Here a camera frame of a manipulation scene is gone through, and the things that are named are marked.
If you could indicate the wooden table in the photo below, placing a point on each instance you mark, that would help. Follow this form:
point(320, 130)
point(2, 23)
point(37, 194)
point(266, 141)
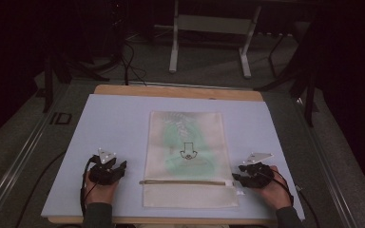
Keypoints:
point(177, 92)

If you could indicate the person's right hand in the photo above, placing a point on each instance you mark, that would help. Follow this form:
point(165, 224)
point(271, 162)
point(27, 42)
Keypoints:
point(274, 190)

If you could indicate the beige zipper pouch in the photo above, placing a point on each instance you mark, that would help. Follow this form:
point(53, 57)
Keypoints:
point(188, 160)

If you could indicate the person's left hand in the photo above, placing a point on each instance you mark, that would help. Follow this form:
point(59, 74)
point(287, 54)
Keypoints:
point(99, 191)

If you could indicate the black tripod stand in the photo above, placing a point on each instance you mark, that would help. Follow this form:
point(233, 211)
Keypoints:
point(120, 41)

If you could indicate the black metal stand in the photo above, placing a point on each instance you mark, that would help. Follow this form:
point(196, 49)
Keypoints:
point(297, 69)

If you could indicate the white metal stand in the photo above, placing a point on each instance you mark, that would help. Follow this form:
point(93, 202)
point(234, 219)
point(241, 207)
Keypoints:
point(212, 34)

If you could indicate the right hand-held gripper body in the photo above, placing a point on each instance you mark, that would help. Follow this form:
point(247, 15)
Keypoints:
point(258, 172)

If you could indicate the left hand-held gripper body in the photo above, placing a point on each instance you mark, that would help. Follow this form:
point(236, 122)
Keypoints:
point(103, 167)

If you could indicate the light blue table mat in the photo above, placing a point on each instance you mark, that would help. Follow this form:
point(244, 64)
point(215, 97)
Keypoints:
point(120, 126)

